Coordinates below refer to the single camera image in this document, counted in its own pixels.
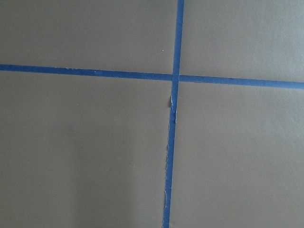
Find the blue tape line left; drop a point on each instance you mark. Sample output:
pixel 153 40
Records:
pixel 173 114

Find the blue tape line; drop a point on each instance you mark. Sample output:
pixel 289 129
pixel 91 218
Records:
pixel 173 114
pixel 152 76

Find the blue tape line back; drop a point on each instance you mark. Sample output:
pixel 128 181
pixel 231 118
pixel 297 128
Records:
pixel 152 76

